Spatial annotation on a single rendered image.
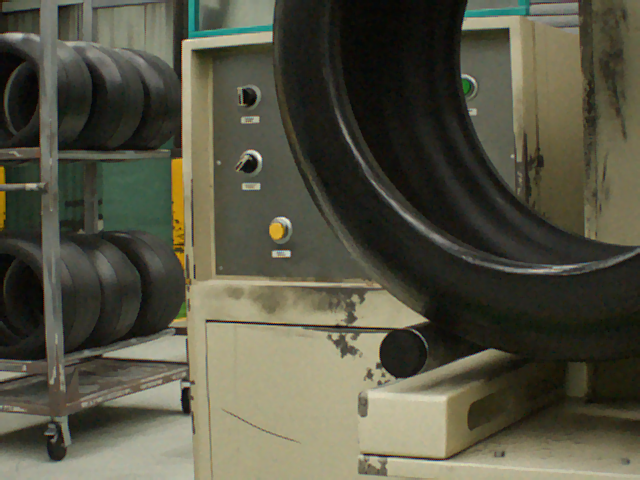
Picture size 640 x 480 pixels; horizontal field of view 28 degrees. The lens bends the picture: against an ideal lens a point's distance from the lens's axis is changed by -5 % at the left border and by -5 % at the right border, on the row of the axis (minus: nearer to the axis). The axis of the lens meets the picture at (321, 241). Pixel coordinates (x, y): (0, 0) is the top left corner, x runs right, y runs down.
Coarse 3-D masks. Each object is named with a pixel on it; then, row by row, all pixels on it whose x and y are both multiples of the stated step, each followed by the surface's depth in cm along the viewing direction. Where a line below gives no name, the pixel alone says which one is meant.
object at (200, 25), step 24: (192, 0) 198; (216, 0) 197; (240, 0) 195; (264, 0) 193; (480, 0) 176; (504, 0) 175; (528, 0) 174; (192, 24) 199; (216, 24) 197; (240, 24) 195; (264, 24) 193
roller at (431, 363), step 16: (400, 336) 115; (416, 336) 115; (432, 336) 117; (448, 336) 120; (384, 352) 116; (400, 352) 115; (416, 352) 114; (432, 352) 116; (448, 352) 119; (464, 352) 123; (384, 368) 116; (400, 368) 115; (416, 368) 115; (432, 368) 118
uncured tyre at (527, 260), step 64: (320, 0) 116; (384, 0) 139; (448, 0) 140; (320, 64) 116; (384, 64) 140; (448, 64) 140; (320, 128) 117; (384, 128) 139; (448, 128) 141; (320, 192) 119; (384, 192) 114; (448, 192) 140; (512, 192) 139; (384, 256) 115; (448, 256) 111; (512, 256) 137; (576, 256) 134; (448, 320) 115; (512, 320) 109; (576, 320) 107
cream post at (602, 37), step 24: (600, 0) 142; (624, 0) 140; (600, 24) 142; (624, 24) 141; (600, 48) 142; (624, 48) 141; (600, 72) 142; (624, 72) 141; (600, 96) 143; (624, 96) 141; (600, 120) 143; (624, 120) 141; (600, 144) 143; (624, 144) 142; (600, 168) 143; (624, 168) 142; (600, 192) 143; (624, 192) 142; (600, 216) 143; (624, 216) 142; (600, 240) 144; (624, 240) 142; (624, 360) 143; (600, 384) 144; (624, 384) 143
